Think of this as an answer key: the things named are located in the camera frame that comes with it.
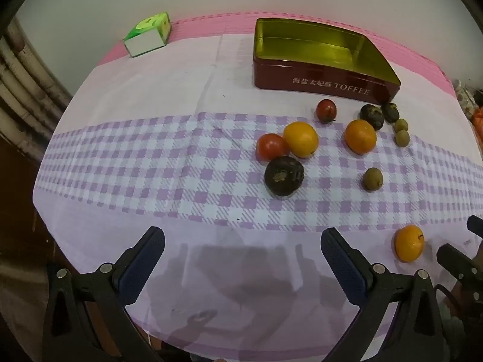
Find pink and lilac checked tablecloth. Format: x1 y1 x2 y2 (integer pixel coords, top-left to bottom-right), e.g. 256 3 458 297
32 9 483 360

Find small orange with stem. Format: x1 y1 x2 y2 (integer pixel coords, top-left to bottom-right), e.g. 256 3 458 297
395 225 425 263

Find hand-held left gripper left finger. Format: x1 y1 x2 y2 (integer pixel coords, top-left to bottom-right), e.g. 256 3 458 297
41 226 167 362

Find beige ribbed pipes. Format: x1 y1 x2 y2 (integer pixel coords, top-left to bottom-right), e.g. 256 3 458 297
0 17 73 161

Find small red tomato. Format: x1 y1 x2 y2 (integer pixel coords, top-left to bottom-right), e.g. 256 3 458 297
316 99 337 123

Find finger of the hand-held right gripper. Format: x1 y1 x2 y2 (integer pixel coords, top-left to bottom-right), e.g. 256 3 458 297
467 214 483 239
437 243 483 291

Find oval orange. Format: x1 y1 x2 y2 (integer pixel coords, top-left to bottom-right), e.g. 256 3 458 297
283 121 319 158

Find round orange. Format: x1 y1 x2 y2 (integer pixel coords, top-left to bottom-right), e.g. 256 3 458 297
344 119 377 155

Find large dark purple mangosteen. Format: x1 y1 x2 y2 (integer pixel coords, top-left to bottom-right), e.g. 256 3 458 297
264 156 305 197

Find green tissue box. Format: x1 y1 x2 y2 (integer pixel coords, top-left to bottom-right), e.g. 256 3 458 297
123 11 171 58

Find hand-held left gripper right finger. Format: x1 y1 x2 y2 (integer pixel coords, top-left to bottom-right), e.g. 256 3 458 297
320 228 451 362

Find colourful bags at edge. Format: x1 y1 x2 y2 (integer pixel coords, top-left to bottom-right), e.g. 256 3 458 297
454 79 477 118

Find dark red rectangular tin box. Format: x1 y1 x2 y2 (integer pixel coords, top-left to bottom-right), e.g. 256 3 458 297
253 17 401 107

